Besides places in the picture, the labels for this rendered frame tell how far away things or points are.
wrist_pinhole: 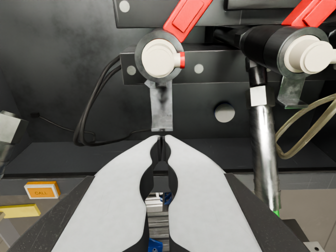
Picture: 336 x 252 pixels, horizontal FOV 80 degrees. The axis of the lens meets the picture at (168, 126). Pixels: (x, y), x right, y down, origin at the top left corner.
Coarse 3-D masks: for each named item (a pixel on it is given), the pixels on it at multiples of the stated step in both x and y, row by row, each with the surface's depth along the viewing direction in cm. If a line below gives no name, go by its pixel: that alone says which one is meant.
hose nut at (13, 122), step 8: (0, 112) 12; (8, 112) 12; (0, 120) 12; (8, 120) 12; (16, 120) 12; (24, 120) 13; (0, 128) 12; (8, 128) 12; (16, 128) 12; (24, 128) 13; (0, 136) 12; (8, 136) 12; (16, 136) 12
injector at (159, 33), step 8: (152, 32) 11; (160, 32) 11; (168, 32) 11; (144, 40) 11; (168, 40) 11; (176, 40) 11; (136, 48) 11; (176, 48) 11; (136, 56) 11; (136, 64) 12; (144, 72) 12; (176, 72) 12; (152, 80) 12; (160, 80) 12; (168, 80) 12
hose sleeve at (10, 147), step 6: (0, 144) 12; (6, 144) 12; (12, 144) 13; (0, 150) 12; (6, 150) 12; (12, 150) 13; (0, 156) 12; (6, 156) 12; (0, 162) 12; (6, 162) 12; (0, 168) 12; (0, 174) 12
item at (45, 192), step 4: (56, 184) 35; (28, 188) 34; (32, 188) 34; (36, 188) 34; (40, 188) 34; (44, 188) 34; (48, 188) 34; (56, 188) 35; (32, 192) 35; (36, 192) 35; (40, 192) 35; (44, 192) 35; (48, 192) 35; (52, 192) 35; (32, 196) 35; (36, 196) 35; (40, 196) 35; (44, 196) 35; (48, 196) 35; (52, 196) 35
